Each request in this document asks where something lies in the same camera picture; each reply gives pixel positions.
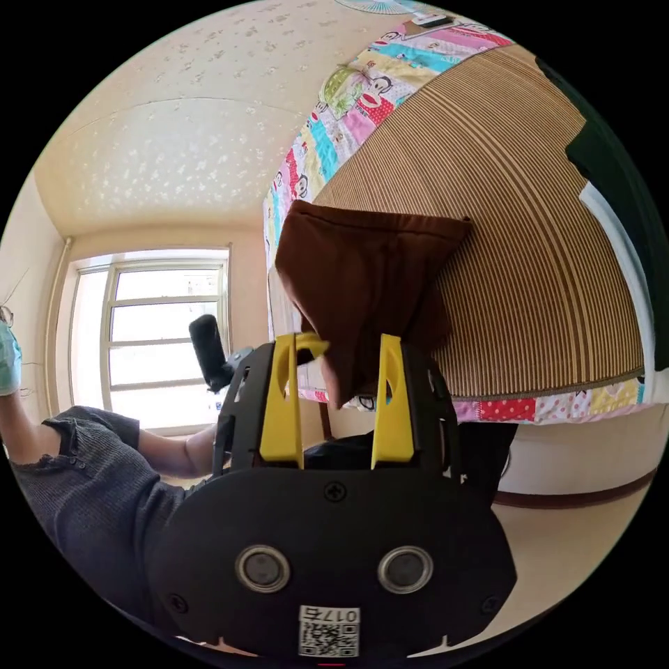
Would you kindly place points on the person's body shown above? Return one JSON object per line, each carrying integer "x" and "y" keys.
{"x": 94, "y": 502}

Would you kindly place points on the brown pants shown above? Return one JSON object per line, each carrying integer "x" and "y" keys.
{"x": 366, "y": 282}

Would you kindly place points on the fan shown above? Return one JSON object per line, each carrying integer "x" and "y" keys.
{"x": 371, "y": 5}

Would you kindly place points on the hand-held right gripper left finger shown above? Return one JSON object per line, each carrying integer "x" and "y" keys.
{"x": 282, "y": 418}

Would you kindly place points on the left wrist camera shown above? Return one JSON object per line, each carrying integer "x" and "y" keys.
{"x": 208, "y": 349}

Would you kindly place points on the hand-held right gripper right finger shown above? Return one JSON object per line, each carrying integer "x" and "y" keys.
{"x": 393, "y": 428}

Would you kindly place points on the person's left forearm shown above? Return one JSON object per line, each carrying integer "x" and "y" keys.
{"x": 175, "y": 450}

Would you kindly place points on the window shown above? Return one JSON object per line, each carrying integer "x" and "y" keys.
{"x": 151, "y": 340}

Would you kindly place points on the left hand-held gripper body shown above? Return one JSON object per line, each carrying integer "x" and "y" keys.
{"x": 239, "y": 358}

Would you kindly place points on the bed with woven mat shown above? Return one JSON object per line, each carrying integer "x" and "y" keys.
{"x": 522, "y": 251}

